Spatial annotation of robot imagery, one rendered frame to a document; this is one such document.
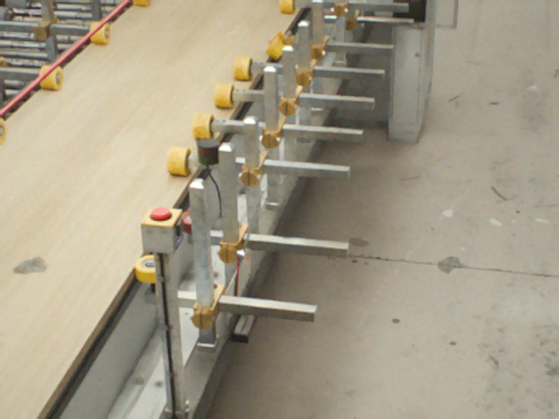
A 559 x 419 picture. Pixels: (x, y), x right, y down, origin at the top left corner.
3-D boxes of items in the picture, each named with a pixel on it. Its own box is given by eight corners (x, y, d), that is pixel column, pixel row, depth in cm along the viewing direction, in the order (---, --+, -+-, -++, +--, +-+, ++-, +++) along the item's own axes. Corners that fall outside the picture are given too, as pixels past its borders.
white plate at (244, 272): (252, 274, 292) (250, 244, 287) (228, 327, 270) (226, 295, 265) (249, 274, 292) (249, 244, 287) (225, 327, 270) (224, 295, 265)
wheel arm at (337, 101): (373, 106, 336) (374, 96, 335) (373, 110, 333) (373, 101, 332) (225, 96, 346) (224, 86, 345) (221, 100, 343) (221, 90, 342)
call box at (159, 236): (184, 241, 221) (182, 209, 217) (174, 258, 215) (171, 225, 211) (153, 238, 223) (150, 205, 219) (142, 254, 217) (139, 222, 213)
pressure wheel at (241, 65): (247, 78, 361) (252, 81, 369) (249, 55, 361) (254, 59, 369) (230, 76, 362) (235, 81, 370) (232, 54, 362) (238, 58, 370)
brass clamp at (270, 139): (289, 131, 323) (288, 116, 321) (279, 150, 311) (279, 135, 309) (269, 130, 324) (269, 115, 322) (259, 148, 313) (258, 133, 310)
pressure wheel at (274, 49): (278, 56, 392) (291, 41, 388) (273, 63, 385) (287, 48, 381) (266, 45, 391) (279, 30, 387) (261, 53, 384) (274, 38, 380)
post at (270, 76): (280, 208, 328) (278, 64, 305) (278, 213, 325) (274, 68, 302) (269, 207, 329) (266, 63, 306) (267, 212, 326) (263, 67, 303)
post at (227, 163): (241, 300, 287) (234, 141, 263) (238, 308, 284) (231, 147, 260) (229, 298, 287) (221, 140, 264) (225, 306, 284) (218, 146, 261)
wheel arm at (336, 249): (348, 255, 277) (348, 241, 275) (346, 262, 274) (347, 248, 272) (191, 239, 285) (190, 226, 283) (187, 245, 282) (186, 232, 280)
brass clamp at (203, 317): (228, 301, 265) (227, 284, 263) (213, 331, 254) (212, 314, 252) (205, 298, 267) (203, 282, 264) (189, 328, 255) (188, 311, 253)
